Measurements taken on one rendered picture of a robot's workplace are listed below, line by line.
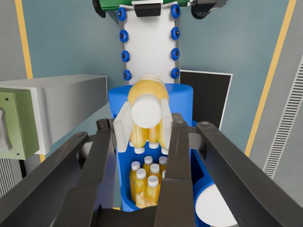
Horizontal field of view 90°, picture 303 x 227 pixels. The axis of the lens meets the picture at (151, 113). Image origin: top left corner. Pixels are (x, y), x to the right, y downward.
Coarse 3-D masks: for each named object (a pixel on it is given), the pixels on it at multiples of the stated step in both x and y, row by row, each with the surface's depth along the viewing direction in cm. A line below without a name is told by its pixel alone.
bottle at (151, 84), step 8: (144, 80) 23; (152, 80) 23; (160, 80) 28; (136, 88) 22; (144, 88) 21; (152, 88) 21; (160, 88) 22; (128, 96) 23; (136, 96) 21; (152, 96) 20; (160, 96) 21; (168, 96) 24
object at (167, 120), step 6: (162, 102) 17; (162, 108) 16; (168, 108) 15; (162, 114) 16; (168, 114) 13; (162, 120) 19; (168, 120) 13; (168, 126) 13; (168, 132) 13; (168, 138) 13; (168, 144) 13
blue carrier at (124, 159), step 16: (112, 96) 44; (176, 96) 41; (192, 96) 47; (112, 112) 47; (176, 112) 42; (192, 112) 51; (128, 144) 67; (128, 160) 69; (128, 176) 70; (128, 192) 71; (128, 208) 55
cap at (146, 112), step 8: (144, 96) 20; (136, 104) 18; (144, 104) 18; (152, 104) 18; (160, 104) 19; (136, 112) 19; (144, 112) 19; (152, 112) 19; (160, 112) 18; (136, 120) 19; (144, 120) 19; (152, 120) 19; (160, 120) 19
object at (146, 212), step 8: (144, 208) 6; (152, 208) 6; (104, 216) 6; (112, 216) 6; (120, 216) 6; (128, 216) 5; (136, 216) 5; (144, 216) 5; (152, 216) 5; (96, 224) 5; (104, 224) 5; (112, 224) 5; (120, 224) 5; (128, 224) 5; (136, 224) 5; (144, 224) 5; (152, 224) 5
